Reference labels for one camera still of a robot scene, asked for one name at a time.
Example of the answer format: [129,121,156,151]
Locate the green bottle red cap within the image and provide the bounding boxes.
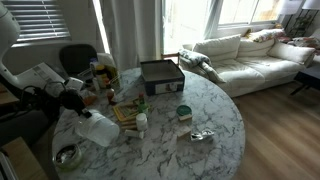
[137,92,150,115]

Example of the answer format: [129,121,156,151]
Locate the dark grey office chair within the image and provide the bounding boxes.
[0,106,56,148]

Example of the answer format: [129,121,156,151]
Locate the white window blinds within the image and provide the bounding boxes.
[1,0,72,43]

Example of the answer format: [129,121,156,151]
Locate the yellow green bag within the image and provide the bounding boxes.
[105,64,120,92]

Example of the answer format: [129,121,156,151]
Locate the white printed paper sheet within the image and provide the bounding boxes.
[15,62,65,98]

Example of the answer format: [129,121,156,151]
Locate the floral throw pillow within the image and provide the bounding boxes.
[287,35,318,52]
[247,27,286,44]

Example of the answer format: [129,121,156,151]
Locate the small brown bottle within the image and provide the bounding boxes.
[106,87,116,105]

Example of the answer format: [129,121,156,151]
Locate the small white box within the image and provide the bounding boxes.
[64,76,85,92]

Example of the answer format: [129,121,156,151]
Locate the green round lid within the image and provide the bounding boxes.
[176,104,193,117]

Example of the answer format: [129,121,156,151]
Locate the white lamp shade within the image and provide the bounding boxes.
[277,0,301,16]

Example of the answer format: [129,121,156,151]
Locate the white curtain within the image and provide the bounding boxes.
[99,0,164,72]

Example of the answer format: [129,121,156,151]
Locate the small wooden block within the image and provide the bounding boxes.
[178,113,194,122]
[120,119,138,127]
[176,125,193,140]

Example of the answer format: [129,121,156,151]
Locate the silver tube white cap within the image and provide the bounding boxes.
[124,128,145,140]

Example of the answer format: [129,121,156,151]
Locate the white sofa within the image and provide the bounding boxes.
[181,28,320,99]

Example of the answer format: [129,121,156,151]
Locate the dark blue cardboard box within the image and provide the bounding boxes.
[139,59,186,97]

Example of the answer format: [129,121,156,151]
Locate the white sofa back cushion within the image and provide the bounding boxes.
[192,33,242,63]
[267,41,317,66]
[236,37,276,60]

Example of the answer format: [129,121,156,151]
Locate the orange snack bag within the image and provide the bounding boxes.
[79,89,99,107]

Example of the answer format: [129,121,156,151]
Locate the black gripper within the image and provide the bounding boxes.
[58,87,94,120]

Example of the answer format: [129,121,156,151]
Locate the yellow lid jar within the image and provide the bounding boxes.
[94,64,108,89]

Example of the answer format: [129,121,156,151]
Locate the yellow green card pack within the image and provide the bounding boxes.
[112,102,142,122]

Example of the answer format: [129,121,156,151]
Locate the white pill bottle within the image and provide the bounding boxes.
[135,112,149,132]

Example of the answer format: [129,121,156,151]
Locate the black chair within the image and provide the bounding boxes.
[58,43,100,77]

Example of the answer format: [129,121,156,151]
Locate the slim white bottle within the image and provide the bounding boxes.
[92,76,101,93]

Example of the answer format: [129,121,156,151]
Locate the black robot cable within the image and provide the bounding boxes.
[19,80,68,113]

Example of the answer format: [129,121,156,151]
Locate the clear plastic cup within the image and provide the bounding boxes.
[75,108,121,148]

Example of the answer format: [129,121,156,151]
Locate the black metal shelf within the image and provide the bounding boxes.
[287,9,317,38]

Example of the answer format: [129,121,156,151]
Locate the white plastic bag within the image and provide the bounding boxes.
[96,52,117,68]

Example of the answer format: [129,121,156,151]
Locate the grey patterned blanket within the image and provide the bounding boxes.
[177,48,227,85]

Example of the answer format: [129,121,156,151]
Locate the dark side table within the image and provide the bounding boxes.
[289,64,320,97]

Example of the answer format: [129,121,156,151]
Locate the crumpled silver foil wrapper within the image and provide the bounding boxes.
[190,128,216,143]

